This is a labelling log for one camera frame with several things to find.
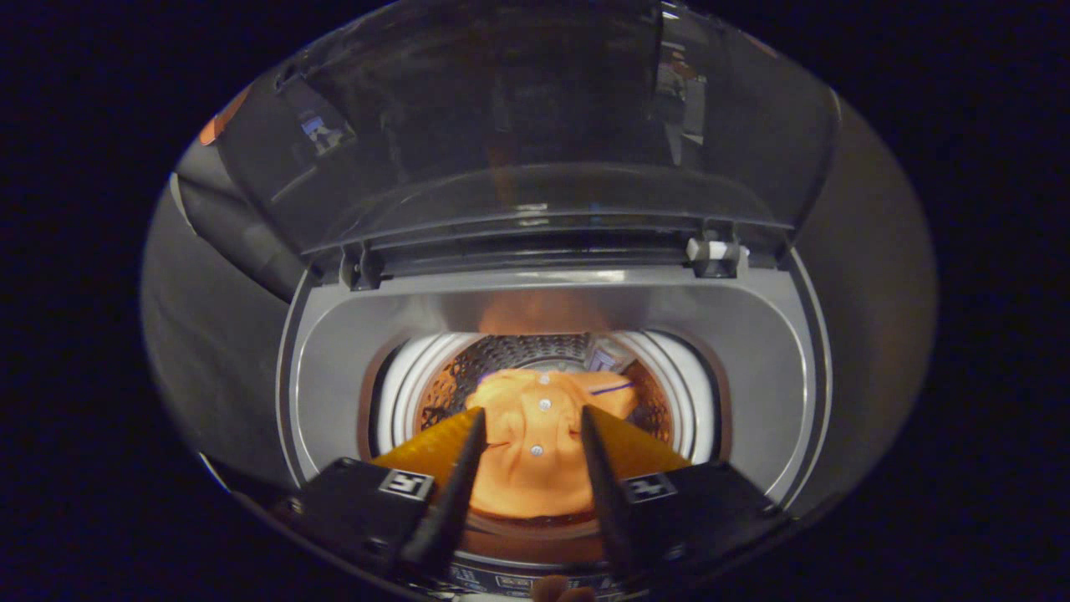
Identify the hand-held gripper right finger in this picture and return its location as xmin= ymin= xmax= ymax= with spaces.
xmin=581 ymin=406 xmax=792 ymax=588

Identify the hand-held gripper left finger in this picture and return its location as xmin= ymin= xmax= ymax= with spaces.
xmin=284 ymin=407 xmax=487 ymax=579

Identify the orange polo shirt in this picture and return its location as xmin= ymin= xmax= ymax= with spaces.
xmin=464 ymin=368 xmax=641 ymax=521

